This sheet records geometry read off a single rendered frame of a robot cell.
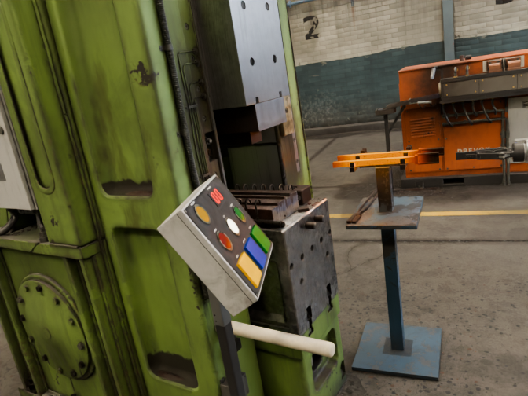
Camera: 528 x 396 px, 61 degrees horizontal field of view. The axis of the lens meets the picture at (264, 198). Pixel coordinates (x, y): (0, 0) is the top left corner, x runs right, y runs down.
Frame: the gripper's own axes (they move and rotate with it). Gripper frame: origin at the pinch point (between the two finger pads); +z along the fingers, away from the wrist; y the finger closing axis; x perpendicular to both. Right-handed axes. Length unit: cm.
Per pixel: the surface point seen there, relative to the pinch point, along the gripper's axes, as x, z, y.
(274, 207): -5, 66, -45
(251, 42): 54, 65, -44
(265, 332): -39, 63, -74
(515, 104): -21, -49, 307
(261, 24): 59, 64, -37
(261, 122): 27, 66, -46
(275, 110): 30, 64, -36
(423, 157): 0.6, 15.6, -1.2
